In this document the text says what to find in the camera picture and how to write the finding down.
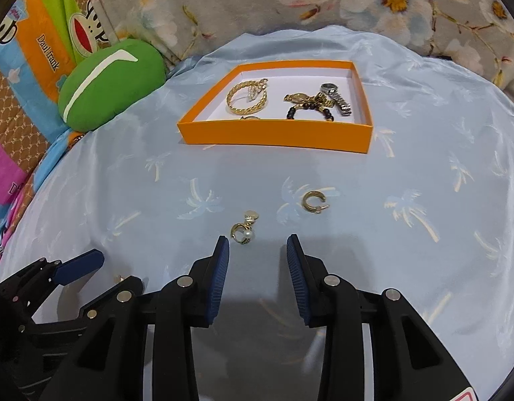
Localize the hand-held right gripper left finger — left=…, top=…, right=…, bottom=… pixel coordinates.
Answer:
left=39, top=235, right=231, bottom=401

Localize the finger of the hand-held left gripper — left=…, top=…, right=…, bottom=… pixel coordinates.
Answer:
left=0, top=250, right=106, bottom=303
left=30, top=275, right=145, bottom=336

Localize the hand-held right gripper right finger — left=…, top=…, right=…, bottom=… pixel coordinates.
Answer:
left=286, top=233, right=471, bottom=401

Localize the small gold hoop earring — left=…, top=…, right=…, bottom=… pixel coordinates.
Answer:
left=302, top=191, right=331, bottom=215

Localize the orange cardboard box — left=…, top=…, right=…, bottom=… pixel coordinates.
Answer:
left=176, top=60, right=374, bottom=156

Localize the black bead bracelet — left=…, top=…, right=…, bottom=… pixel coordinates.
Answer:
left=286, top=96, right=336, bottom=122

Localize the gold wristwatch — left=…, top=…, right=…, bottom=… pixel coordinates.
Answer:
left=282, top=91, right=325, bottom=105

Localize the white pearl bracelet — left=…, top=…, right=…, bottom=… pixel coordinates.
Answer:
left=240, top=84, right=266, bottom=104

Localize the gold braided cuff bracelet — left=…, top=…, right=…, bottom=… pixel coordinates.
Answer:
left=226, top=79, right=269, bottom=114

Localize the silver wristwatch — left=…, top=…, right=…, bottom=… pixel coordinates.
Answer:
left=320, top=83, right=353, bottom=117

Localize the light blue palm print sheet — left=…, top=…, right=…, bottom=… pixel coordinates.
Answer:
left=0, top=25, right=514, bottom=401

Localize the green round pillow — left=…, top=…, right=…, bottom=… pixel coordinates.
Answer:
left=57, top=38, right=166, bottom=132

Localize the colourful cartoon printed blanket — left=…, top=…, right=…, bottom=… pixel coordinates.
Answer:
left=0, top=0, right=116, bottom=276

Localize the grey floral blanket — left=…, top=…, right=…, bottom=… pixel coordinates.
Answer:
left=79, top=0, right=514, bottom=93

